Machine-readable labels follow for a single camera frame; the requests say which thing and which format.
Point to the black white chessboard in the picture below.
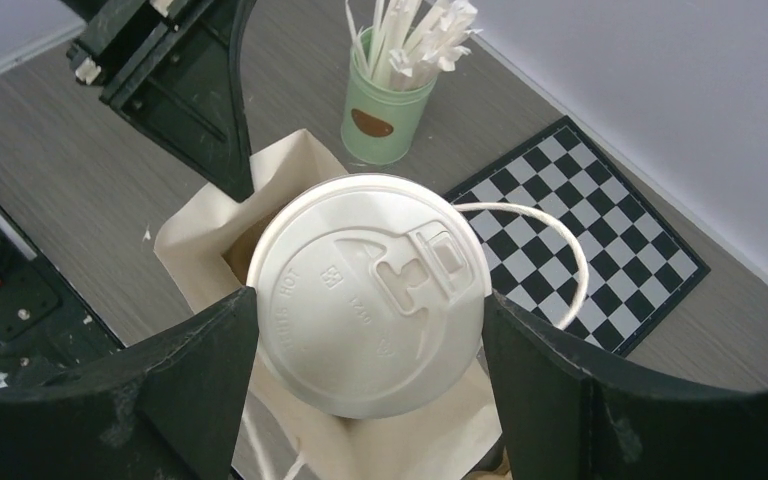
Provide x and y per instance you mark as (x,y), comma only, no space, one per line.
(640,267)

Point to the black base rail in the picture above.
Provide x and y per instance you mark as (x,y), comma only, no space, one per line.
(46,327)

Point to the green can straw holder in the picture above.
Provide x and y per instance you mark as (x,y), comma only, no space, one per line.
(379,125)

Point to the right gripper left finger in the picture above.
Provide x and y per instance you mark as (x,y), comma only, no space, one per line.
(168,407)

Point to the brown paper bag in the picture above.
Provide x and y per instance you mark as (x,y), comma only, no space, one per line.
(206,248)

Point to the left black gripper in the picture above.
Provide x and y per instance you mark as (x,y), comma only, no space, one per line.
(173,71)

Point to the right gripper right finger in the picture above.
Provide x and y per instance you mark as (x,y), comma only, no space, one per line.
(570,410)

